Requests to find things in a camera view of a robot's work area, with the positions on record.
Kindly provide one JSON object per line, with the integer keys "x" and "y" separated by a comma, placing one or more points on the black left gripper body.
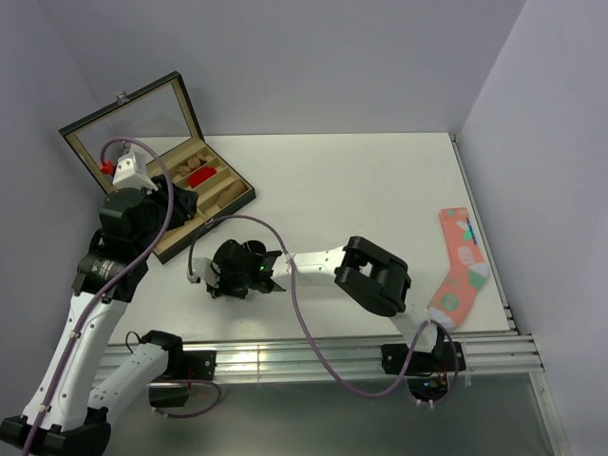
{"x": 158, "y": 204}

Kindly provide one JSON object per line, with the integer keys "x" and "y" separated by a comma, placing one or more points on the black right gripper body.
{"x": 229, "y": 284}

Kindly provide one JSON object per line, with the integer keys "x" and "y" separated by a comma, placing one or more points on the tan ribbed sock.
{"x": 231, "y": 193}

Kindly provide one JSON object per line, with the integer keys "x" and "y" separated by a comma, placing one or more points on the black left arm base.
{"x": 181, "y": 391}

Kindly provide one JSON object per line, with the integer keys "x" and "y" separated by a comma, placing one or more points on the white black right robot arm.
{"x": 375, "y": 279}

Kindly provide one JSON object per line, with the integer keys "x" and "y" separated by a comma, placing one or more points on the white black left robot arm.
{"x": 68, "y": 415}

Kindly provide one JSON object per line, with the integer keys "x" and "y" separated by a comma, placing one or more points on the red rolled sock right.
{"x": 200, "y": 175}

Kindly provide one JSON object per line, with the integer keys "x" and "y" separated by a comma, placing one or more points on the beige rolled sock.
{"x": 192, "y": 164}

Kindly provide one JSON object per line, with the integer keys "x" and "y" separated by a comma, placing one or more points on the pink patterned sock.
{"x": 467, "y": 270}

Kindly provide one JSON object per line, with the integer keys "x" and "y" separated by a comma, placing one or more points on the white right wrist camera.
{"x": 201, "y": 270}

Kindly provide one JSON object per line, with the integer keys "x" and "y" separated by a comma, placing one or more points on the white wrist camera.
{"x": 201, "y": 270}
{"x": 131, "y": 172}

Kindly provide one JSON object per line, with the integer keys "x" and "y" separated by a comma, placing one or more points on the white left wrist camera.
{"x": 131, "y": 172}

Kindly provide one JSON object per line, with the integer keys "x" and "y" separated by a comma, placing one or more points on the aluminium rail frame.
{"x": 311, "y": 187}

